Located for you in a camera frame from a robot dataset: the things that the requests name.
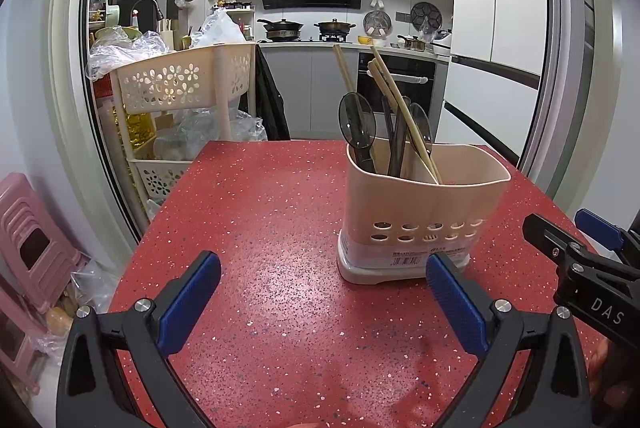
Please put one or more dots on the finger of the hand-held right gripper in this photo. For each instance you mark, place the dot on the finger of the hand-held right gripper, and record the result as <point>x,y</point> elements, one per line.
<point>547,235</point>
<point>597,228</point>

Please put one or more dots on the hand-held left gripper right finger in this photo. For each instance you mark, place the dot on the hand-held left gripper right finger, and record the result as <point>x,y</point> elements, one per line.
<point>457,303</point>

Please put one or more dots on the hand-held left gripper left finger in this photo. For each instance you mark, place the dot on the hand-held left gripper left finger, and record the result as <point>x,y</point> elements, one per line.
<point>190,303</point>

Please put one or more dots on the beige plastic utensil holder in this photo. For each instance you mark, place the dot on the beige plastic utensil holder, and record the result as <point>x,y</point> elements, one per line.
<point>425,218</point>

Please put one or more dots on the person's right hand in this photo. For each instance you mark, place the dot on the person's right hand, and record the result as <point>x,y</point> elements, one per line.
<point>599,368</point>

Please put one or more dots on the clear plastic floor bag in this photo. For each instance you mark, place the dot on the clear plastic floor bag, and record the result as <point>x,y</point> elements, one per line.
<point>95,285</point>

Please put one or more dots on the pink plastic stool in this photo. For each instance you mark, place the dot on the pink plastic stool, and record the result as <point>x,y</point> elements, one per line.
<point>17,338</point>
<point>35,243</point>

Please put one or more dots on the clear bags inside rack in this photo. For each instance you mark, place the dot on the clear bags inside rack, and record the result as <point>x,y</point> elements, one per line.
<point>210,135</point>

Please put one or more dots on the gold foil packet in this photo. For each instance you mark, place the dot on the gold foil packet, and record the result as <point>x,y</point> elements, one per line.
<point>131,130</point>

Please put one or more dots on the white refrigerator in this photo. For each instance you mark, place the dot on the white refrigerator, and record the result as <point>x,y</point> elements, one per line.
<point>495,33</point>

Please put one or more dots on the dark hanging jacket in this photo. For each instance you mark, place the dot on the dark hanging jacket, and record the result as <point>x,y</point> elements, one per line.
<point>270,103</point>

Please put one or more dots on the beige flower-cutout basket rack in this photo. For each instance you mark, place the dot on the beige flower-cutout basket rack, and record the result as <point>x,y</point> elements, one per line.
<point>185,80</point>

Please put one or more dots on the small steel saucepan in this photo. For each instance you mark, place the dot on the small steel saucepan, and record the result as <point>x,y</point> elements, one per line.
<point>415,43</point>

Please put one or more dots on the round hanging multi-cup pan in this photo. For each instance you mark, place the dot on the round hanging multi-cup pan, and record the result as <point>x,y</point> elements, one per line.
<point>426,15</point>

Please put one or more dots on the crumpled clear plastic bags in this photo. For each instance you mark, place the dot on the crumpled clear plastic bags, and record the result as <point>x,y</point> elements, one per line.
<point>130,55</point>

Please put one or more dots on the yellow bowl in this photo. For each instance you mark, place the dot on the yellow bowl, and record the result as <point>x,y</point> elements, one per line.
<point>365,40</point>

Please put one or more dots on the round steel steamer rack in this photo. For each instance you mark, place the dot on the round steel steamer rack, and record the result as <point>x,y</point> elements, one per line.
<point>377,24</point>

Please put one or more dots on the white plastic bag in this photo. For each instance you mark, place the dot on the white plastic bag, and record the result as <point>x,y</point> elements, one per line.
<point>217,28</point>

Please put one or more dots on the black wok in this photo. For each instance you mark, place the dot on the black wok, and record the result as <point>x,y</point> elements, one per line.
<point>281,29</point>

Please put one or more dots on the white condiment shelf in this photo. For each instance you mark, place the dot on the white condiment shelf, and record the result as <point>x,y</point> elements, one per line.
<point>235,15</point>

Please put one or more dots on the dark cooking pot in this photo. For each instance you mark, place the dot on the dark cooking pot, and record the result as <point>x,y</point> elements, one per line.
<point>334,29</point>

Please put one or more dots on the curved kitchen faucet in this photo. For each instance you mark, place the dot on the curved kitchen faucet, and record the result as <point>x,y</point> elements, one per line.
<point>150,3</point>

